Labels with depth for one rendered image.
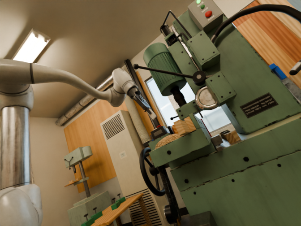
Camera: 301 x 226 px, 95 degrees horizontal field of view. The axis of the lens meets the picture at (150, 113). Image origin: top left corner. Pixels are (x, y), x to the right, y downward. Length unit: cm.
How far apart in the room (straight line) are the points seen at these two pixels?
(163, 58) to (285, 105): 62
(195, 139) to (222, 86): 27
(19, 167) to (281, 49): 243
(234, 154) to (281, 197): 17
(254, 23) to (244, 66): 161
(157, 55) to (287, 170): 77
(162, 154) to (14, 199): 47
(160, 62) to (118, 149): 177
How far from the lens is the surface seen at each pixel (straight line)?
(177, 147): 50
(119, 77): 94
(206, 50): 72
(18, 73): 85
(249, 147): 61
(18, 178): 83
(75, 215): 287
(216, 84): 65
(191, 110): 80
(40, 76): 86
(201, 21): 83
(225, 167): 62
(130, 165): 228
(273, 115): 75
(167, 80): 82
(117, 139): 237
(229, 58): 79
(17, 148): 86
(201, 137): 48
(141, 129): 223
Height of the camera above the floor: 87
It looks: 17 degrees up
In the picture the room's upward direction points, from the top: 25 degrees counter-clockwise
